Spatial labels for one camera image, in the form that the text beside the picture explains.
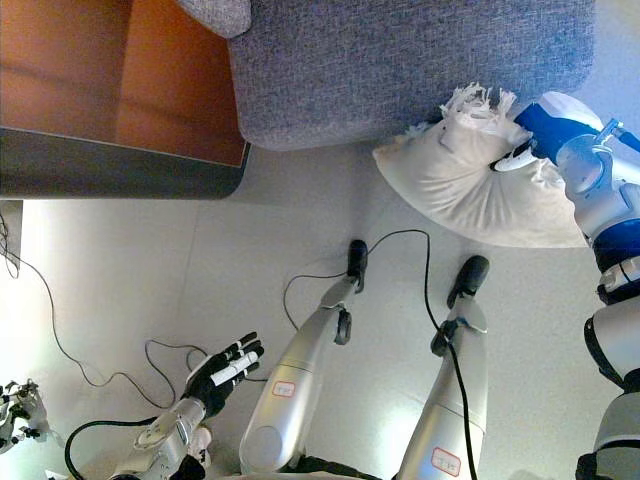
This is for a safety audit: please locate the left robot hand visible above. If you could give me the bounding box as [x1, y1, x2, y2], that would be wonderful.
[181, 330, 266, 420]

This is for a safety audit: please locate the thin black floor cable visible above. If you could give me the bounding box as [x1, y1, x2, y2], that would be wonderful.
[0, 213, 211, 412]

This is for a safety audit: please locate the grey flat panel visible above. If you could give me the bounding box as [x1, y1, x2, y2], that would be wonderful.
[0, 199, 25, 279]

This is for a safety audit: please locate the white fringed pillow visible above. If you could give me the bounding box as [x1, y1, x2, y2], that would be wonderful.
[371, 82, 590, 250]

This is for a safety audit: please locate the left black robot foot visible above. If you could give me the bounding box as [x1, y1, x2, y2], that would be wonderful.
[345, 239, 369, 294]

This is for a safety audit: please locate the left silver robot leg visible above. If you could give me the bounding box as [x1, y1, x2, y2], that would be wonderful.
[238, 273, 365, 474]

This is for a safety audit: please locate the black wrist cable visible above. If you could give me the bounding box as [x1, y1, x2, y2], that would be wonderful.
[63, 416, 159, 480]

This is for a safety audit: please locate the thick black cable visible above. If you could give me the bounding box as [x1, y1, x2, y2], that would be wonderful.
[282, 228, 482, 480]

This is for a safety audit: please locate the grey fabric armchair sofa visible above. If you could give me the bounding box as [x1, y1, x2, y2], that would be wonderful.
[177, 0, 599, 152]

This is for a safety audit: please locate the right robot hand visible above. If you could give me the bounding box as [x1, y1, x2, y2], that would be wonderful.
[491, 101, 570, 173]

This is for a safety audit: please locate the silver robot leg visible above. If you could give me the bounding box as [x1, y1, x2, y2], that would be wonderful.
[396, 293, 489, 480]
[238, 273, 365, 474]

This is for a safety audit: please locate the right silver robot leg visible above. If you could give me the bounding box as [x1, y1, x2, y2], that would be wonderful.
[396, 293, 489, 480]

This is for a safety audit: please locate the white and black gadget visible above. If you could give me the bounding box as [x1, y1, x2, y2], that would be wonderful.
[0, 378, 52, 454]

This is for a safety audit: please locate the orange wooden cabinet dark edge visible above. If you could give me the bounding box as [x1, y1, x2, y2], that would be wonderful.
[0, 0, 252, 202]

